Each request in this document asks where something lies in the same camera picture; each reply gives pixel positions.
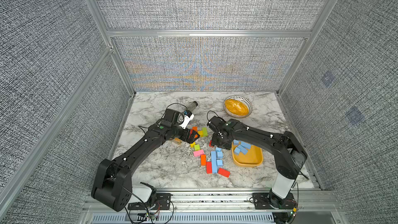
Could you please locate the blue long block bottom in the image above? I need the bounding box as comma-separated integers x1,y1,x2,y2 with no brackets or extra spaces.
210,151,218,174

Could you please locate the blue long block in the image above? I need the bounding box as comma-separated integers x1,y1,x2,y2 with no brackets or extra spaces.
240,141,251,150
210,151,218,174

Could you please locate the yellow plastic tray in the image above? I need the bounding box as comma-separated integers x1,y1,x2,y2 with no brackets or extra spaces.
232,141,263,168

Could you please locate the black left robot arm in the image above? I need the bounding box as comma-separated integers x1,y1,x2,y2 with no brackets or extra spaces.
91,124,200,212

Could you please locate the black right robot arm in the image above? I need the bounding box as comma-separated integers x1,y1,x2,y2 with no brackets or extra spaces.
207,116,308,209

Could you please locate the amber spice jar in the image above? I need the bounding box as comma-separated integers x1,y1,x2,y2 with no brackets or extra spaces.
172,138,182,145

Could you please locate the green long block upper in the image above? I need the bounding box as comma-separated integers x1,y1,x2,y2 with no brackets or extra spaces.
202,127,208,137

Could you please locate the pink long block lower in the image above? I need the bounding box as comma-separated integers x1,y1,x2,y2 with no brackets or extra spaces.
193,149,205,157

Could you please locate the orange block lower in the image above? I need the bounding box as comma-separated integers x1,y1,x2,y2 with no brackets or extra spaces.
200,154,206,166

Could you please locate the glass spice jar black lid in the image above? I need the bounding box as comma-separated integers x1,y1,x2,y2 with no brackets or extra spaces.
186,101,199,112

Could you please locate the red block bottom left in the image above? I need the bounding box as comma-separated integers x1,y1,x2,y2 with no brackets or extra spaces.
206,161,212,174

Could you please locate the red block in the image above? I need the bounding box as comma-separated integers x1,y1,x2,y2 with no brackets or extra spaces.
206,161,212,174
217,168,230,178

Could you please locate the red block bottom right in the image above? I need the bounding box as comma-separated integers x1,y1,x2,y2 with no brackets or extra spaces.
217,168,230,178

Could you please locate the patterned bowl of yellow grains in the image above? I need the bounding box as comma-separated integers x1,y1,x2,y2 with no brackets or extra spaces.
223,95,253,118

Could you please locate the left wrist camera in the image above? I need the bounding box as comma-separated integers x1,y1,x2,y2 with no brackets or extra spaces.
162,109,194,129

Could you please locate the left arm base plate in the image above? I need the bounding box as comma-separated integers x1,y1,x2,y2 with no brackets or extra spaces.
127,193,172,211

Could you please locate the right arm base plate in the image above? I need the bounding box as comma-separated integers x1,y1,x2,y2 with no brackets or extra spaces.
252,192,298,210

